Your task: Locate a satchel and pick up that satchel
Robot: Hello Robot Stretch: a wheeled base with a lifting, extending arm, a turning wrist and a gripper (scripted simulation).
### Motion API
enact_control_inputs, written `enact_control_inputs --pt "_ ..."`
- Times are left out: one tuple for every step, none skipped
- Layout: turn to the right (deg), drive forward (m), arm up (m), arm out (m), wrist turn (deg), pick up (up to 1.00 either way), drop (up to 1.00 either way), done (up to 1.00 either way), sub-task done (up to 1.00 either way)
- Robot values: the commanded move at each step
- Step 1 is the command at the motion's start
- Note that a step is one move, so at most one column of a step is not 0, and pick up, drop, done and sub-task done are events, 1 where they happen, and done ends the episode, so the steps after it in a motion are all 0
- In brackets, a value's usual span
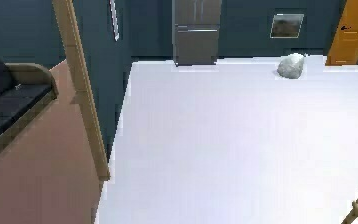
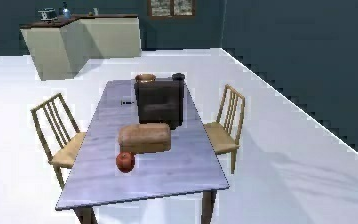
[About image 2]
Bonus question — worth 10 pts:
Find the blue glass bottle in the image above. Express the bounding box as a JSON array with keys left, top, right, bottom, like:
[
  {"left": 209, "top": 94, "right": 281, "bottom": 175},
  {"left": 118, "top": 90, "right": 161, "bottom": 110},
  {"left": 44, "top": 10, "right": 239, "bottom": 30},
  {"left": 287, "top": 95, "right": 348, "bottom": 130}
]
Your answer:
[{"left": 61, "top": 1, "right": 72, "bottom": 20}]

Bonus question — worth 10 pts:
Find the light wooden chair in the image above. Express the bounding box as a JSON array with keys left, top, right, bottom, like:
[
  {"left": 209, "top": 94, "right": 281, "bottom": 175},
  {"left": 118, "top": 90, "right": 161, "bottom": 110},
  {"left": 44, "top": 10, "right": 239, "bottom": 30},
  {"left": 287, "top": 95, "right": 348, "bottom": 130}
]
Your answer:
[
  {"left": 203, "top": 84, "right": 246, "bottom": 175},
  {"left": 30, "top": 92, "right": 87, "bottom": 191}
]

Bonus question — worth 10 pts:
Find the red apple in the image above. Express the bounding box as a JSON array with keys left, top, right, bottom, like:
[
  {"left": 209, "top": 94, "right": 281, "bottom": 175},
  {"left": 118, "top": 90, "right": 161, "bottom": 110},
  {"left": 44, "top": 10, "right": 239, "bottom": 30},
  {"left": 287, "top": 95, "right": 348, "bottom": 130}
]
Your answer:
[{"left": 115, "top": 151, "right": 136, "bottom": 174}]

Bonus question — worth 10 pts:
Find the brown bowl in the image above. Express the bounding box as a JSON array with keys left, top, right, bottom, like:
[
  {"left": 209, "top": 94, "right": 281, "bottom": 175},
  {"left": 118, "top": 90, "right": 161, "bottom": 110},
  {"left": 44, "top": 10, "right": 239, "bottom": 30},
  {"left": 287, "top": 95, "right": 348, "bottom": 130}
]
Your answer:
[{"left": 134, "top": 73, "right": 157, "bottom": 84}]

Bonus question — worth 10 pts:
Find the brown bread loaf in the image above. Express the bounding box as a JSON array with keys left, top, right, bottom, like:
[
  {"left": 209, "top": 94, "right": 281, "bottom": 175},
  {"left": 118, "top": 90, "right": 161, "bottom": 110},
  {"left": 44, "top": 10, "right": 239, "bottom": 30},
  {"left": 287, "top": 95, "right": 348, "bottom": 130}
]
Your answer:
[{"left": 117, "top": 122, "right": 172, "bottom": 155}]

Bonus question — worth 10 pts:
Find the beige counter with brown top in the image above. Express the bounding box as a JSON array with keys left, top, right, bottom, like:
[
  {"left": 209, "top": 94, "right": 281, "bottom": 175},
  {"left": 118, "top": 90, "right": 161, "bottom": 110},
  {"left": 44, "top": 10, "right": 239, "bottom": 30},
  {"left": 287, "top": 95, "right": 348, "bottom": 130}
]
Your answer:
[{"left": 19, "top": 13, "right": 143, "bottom": 82}]

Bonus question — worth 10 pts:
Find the grey table with brown legs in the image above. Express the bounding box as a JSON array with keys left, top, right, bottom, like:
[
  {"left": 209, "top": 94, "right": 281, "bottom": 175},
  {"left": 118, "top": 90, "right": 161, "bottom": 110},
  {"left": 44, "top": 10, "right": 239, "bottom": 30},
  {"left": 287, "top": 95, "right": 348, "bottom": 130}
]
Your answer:
[{"left": 55, "top": 79, "right": 230, "bottom": 224}]

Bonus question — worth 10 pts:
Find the brown framed window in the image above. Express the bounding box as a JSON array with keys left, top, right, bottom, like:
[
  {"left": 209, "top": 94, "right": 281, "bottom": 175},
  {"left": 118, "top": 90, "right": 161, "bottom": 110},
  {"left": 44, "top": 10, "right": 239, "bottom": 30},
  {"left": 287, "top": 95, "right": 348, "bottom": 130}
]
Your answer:
[{"left": 147, "top": 0, "right": 197, "bottom": 18}]

